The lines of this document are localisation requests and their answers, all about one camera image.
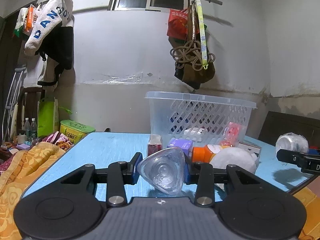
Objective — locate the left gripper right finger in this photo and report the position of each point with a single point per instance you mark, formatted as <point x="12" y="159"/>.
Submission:
<point x="242" y="205"/>

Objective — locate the white box with black text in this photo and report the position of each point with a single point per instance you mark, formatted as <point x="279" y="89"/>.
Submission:
<point x="252" y="149"/>

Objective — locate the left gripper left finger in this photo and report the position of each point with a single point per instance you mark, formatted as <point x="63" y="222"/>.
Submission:
<point x="77" y="202"/>

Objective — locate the red white box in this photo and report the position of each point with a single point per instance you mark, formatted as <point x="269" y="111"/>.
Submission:
<point x="231" y="135"/>

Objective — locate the orange cap bottle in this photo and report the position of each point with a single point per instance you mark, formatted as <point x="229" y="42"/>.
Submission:
<point x="206" y="153"/>

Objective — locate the green paper bag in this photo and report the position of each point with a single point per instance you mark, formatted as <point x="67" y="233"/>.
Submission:
<point x="48" y="117"/>

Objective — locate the purple cardboard box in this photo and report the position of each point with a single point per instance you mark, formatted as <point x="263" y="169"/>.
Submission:
<point x="185" y="145"/>

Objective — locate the white pill bottle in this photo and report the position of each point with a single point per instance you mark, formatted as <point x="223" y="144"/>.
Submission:
<point x="292" y="142"/>

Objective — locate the clear plastic triangular bottle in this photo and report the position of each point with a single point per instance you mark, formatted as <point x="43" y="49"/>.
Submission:
<point x="164" y="170"/>

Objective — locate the red tissue pack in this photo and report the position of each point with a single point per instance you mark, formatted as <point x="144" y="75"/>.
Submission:
<point x="154" y="144"/>

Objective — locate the white grey plush toy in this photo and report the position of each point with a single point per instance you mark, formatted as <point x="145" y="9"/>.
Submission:
<point x="235" y="156"/>

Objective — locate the plastic water bottle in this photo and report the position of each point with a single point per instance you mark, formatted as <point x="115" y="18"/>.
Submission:
<point x="27" y="128"/>
<point x="33" y="130"/>

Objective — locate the translucent plastic basket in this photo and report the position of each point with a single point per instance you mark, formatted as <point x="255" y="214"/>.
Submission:
<point x="199" y="118"/>

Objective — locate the dark headboard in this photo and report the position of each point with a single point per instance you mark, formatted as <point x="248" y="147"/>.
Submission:
<point x="277" y="124"/>

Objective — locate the metal crutch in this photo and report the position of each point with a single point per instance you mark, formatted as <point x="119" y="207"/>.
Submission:
<point x="9" y="116"/>

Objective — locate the orange floral blanket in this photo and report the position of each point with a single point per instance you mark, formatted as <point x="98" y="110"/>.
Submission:
<point x="25" y="168"/>

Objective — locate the brown hanging bag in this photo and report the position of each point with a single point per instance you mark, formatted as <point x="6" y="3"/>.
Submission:
<point x="189" y="67"/>

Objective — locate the black hanging garment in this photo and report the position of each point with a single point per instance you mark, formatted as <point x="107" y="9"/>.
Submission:
<point x="56" y="52"/>

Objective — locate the yellow box with green lid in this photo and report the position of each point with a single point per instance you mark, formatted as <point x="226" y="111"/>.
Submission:
<point x="74" y="131"/>

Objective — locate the orange white hanging bag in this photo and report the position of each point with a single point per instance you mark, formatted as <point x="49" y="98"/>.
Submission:
<point x="26" y="20"/>

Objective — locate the red plastic bag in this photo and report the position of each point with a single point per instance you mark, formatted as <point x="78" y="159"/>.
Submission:
<point x="183" y="24"/>

